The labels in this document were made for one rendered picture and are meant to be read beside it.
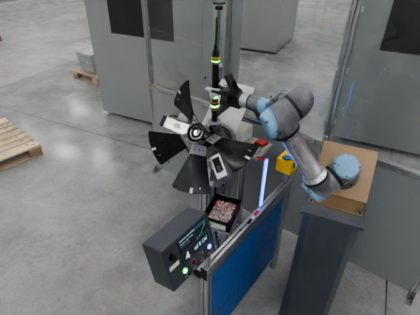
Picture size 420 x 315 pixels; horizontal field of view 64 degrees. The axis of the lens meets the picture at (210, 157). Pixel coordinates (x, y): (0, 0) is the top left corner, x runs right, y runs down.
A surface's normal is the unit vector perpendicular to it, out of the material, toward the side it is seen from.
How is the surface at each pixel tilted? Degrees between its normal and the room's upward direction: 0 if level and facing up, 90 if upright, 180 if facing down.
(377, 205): 90
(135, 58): 90
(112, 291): 0
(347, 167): 39
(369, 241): 90
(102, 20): 90
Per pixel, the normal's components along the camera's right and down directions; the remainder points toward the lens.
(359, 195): -0.28, -0.23
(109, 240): 0.01, -0.83
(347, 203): -0.40, 0.50
